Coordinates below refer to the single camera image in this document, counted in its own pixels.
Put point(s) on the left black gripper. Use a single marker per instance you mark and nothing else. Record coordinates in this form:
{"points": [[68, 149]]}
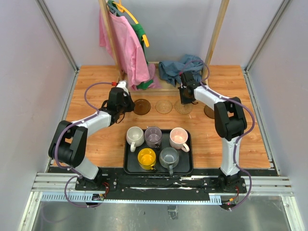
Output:
{"points": [[131, 104]]}

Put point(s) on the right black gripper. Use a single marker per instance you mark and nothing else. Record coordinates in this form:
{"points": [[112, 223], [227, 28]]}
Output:
{"points": [[184, 101]]}

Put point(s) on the brown glass coaster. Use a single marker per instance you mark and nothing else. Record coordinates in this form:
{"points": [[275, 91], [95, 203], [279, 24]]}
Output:
{"points": [[142, 107]]}

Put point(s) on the woven rattan coaster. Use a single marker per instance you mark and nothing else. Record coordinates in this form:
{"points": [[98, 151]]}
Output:
{"points": [[183, 109]]}

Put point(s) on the light woven coaster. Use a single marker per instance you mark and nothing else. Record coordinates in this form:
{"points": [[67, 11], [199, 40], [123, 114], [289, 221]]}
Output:
{"points": [[164, 106]]}

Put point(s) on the dark wooden coaster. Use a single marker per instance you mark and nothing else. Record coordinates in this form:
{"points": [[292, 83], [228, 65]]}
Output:
{"points": [[209, 112]]}

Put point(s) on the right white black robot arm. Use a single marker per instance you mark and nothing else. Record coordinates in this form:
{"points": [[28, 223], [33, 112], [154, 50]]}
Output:
{"points": [[230, 124]]}

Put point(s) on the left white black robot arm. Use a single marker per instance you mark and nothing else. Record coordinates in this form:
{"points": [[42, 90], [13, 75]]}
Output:
{"points": [[68, 145]]}

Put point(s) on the wooden clothes rack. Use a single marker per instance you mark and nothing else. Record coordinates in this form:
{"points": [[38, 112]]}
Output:
{"points": [[107, 39]]}

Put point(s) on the blue crumpled cloth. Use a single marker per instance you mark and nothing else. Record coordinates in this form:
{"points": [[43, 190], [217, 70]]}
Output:
{"points": [[170, 70]]}

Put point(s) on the white ceramic mug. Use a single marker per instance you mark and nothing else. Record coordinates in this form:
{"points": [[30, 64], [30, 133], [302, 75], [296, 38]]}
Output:
{"points": [[135, 137]]}

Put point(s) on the pink shirt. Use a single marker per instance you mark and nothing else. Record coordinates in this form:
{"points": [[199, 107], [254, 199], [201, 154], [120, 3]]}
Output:
{"points": [[141, 75]]}

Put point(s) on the purple glass mug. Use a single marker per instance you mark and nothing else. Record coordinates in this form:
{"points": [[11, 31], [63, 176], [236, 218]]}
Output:
{"points": [[153, 137]]}

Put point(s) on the pink ceramic mug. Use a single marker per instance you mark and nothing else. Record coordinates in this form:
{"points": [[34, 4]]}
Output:
{"points": [[178, 138]]}

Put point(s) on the yellow glass mug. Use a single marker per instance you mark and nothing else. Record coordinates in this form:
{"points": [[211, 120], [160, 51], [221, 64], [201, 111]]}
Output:
{"points": [[147, 159]]}

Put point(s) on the green shirt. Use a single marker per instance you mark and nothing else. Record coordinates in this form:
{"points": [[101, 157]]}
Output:
{"points": [[131, 40]]}

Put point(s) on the grey glass mug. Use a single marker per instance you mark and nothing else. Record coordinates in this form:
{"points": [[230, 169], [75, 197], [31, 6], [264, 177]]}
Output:
{"points": [[169, 159]]}

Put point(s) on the yellow hanger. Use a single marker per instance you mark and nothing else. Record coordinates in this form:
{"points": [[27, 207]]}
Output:
{"points": [[122, 9]]}

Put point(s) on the green hanger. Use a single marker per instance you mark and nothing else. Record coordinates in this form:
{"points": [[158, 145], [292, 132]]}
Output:
{"points": [[113, 8]]}

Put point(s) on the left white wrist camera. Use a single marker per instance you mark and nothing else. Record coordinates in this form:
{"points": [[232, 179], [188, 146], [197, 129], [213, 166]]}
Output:
{"points": [[124, 85]]}

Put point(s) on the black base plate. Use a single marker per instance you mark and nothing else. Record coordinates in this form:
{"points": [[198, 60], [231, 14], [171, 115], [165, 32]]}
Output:
{"points": [[196, 186]]}

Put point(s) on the aluminium front rail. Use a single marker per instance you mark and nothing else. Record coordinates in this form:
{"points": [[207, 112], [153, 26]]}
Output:
{"points": [[63, 187]]}

